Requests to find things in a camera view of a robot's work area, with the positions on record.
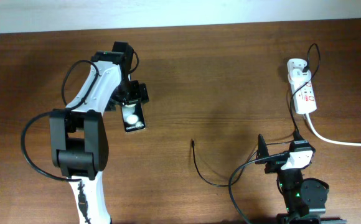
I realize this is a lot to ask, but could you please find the black smartphone with lit screen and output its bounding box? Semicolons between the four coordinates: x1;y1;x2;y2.
121;103;146;133

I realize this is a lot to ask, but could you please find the black charging cable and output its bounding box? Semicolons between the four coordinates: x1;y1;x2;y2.
190;43;321;188

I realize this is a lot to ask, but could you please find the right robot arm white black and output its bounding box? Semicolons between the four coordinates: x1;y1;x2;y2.
255;133;347;224

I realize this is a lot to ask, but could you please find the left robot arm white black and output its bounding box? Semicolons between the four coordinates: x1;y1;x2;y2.
49;42;149;223

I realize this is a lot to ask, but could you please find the white power strip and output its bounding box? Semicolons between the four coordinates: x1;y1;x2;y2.
287;58;317;114

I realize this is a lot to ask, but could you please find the white power strip cord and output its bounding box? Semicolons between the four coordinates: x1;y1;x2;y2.
303;113;361;149

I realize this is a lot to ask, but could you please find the white wall charger adapter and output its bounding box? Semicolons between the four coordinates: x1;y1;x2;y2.
288;68;312;85

